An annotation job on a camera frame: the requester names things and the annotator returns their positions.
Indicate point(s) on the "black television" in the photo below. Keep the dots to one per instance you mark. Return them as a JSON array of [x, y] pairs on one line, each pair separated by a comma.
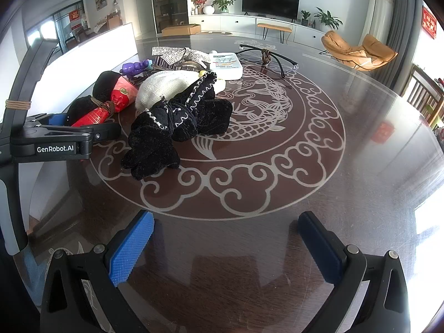
[[270, 1]]

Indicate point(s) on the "small potted plant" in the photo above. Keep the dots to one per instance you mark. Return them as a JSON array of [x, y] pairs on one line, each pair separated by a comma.
[[305, 17]]

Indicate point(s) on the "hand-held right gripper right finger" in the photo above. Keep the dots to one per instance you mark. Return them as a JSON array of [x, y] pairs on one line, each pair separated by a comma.
[[321, 249]]

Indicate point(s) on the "grey curtain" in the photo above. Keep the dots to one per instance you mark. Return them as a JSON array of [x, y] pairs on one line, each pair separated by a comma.
[[404, 31]]

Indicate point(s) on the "black eyeglasses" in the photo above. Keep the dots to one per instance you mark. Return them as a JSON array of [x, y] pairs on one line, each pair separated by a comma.
[[284, 59]]

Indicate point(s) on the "rhinestone bow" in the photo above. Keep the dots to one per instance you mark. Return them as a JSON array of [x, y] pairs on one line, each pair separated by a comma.
[[166, 53]]

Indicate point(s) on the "wooden dining table set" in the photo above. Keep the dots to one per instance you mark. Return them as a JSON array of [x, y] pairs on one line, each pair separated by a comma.
[[104, 24]]

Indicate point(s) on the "black velvet cloth white stitching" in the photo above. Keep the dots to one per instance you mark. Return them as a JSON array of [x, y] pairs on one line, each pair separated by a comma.
[[208, 118]]

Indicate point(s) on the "orange lounge chair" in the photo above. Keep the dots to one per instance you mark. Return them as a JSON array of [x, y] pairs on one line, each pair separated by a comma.
[[374, 53]]

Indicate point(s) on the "white knitted cloth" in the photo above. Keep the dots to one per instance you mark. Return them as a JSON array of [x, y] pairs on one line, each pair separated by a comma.
[[156, 86]]

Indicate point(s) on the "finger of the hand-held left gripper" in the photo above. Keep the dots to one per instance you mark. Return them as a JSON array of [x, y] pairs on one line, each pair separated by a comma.
[[107, 133], [57, 119]]

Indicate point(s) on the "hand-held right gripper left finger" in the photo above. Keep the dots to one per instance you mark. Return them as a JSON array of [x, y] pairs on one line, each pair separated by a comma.
[[131, 246]]

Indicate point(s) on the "leafy potted plant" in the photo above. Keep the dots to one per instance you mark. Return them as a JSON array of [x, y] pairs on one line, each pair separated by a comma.
[[222, 3]]

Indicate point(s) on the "brown elastic band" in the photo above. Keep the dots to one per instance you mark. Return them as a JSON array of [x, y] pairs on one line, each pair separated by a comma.
[[17, 104]]

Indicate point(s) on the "dark wooden chair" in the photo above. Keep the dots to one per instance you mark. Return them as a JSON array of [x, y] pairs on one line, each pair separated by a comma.
[[421, 90]]

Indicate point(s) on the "white television cabinet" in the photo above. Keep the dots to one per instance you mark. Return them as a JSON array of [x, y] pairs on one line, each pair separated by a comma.
[[225, 22]]

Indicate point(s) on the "white standing air conditioner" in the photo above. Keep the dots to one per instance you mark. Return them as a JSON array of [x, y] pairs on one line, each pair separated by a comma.
[[378, 14]]

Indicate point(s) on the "large white storage box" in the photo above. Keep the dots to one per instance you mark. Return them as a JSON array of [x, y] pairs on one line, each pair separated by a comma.
[[104, 48]]

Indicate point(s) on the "large potted plant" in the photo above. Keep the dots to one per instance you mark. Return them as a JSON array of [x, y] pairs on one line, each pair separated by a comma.
[[327, 19]]

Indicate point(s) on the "round white vase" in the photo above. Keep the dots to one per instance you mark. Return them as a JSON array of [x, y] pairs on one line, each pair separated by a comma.
[[208, 9]]

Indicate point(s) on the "dark patterned glass desktop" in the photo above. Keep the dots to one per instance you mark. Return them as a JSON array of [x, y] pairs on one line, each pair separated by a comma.
[[277, 180]]

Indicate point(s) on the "red door sign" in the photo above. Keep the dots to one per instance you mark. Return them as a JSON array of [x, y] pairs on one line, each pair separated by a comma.
[[74, 19]]

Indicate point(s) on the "purple toy with teal tip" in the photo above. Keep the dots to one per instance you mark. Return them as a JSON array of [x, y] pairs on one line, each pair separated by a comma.
[[133, 68]]

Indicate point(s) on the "red flowers in vase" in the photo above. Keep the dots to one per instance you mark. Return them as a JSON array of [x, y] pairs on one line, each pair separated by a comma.
[[199, 1]]

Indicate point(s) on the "wooden bench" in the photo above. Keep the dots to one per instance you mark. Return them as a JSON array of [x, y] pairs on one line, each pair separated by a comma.
[[274, 26]]

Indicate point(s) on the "red wall hanging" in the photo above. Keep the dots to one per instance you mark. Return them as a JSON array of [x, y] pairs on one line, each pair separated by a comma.
[[429, 22]]

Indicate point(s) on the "dark glass display cabinet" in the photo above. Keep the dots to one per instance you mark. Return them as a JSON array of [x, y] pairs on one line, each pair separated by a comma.
[[168, 3]]

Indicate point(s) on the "cardboard box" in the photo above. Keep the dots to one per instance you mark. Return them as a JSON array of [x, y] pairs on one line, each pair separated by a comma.
[[180, 30]]

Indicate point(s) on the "white bottle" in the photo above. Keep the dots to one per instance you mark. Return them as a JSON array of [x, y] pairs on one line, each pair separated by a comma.
[[225, 73]]

